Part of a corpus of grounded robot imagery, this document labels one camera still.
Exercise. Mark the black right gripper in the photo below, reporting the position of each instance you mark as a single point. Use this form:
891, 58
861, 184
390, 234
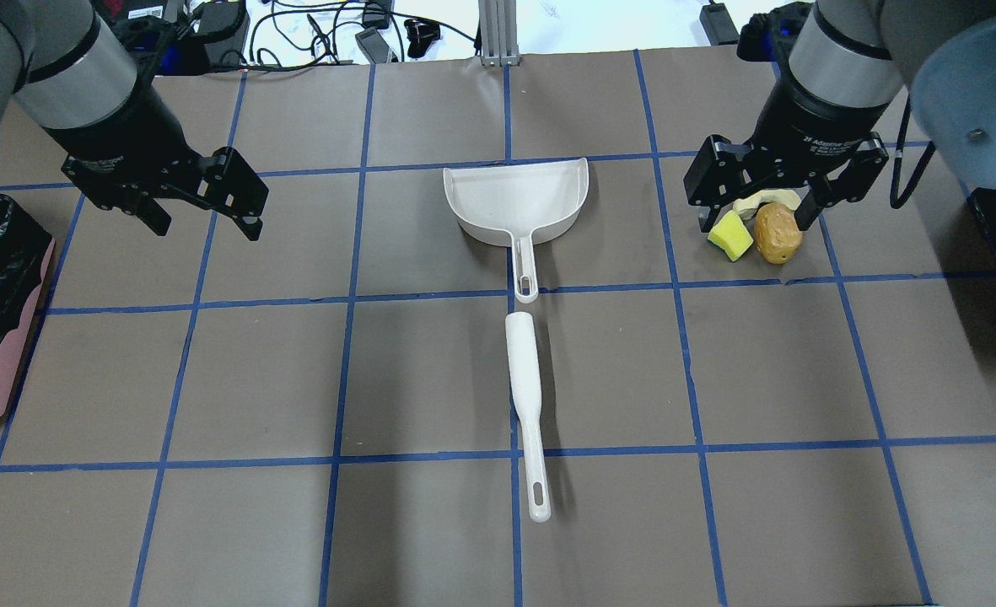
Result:
811, 122

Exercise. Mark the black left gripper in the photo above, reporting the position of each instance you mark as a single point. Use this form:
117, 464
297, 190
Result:
114, 126

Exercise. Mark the pale banana piece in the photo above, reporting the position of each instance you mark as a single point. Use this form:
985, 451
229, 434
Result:
746, 207

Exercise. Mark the brown potato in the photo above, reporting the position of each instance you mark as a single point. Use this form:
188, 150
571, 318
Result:
776, 234

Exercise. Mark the yellow sponge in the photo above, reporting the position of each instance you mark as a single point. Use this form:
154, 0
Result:
731, 235

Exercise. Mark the white plastic dustpan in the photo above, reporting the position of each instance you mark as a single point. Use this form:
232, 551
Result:
518, 207

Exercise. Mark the white hand brush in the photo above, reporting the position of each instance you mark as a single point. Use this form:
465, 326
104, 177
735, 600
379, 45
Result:
525, 388

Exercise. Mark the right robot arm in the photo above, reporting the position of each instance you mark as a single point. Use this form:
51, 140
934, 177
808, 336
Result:
841, 63

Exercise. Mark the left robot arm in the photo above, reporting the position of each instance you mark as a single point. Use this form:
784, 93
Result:
88, 85

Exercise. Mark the black power adapter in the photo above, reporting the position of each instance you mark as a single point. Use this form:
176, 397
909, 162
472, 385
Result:
374, 47

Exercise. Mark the aluminium frame post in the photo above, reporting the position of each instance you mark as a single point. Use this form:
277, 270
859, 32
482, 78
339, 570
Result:
497, 27

